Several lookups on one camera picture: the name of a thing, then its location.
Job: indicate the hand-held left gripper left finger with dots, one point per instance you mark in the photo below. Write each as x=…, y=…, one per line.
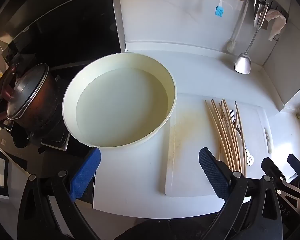
x=86, y=172

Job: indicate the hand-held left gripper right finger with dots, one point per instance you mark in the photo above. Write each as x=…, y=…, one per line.
x=212, y=172

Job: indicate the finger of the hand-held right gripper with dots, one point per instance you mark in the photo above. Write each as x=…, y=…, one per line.
x=296, y=163
x=272, y=167

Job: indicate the metal fork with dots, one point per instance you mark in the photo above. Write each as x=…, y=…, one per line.
x=250, y=158

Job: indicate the bundle of wooden chopsticks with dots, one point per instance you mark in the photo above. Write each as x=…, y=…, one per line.
x=222, y=135

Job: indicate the white round basin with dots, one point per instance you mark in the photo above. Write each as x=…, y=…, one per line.
x=120, y=110

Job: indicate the white plastic cutting board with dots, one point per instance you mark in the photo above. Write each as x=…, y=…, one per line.
x=190, y=142

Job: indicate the brown cooking pot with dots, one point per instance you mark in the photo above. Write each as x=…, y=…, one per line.
x=40, y=112

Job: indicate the grey pot lid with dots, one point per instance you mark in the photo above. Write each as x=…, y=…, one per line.
x=27, y=90

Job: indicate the metal wok spatula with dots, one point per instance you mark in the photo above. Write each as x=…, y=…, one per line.
x=242, y=63

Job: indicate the dark red cookware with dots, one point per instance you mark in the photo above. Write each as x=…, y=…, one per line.
x=2, y=97

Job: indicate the white hanging cloth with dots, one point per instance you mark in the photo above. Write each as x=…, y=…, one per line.
x=277, y=22

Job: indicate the white dish brush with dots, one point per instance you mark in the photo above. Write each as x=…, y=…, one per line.
x=240, y=25

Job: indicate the black range hood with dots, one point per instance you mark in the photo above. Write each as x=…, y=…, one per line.
x=72, y=25

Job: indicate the triangular metal scraper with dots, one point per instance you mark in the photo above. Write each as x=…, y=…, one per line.
x=257, y=17

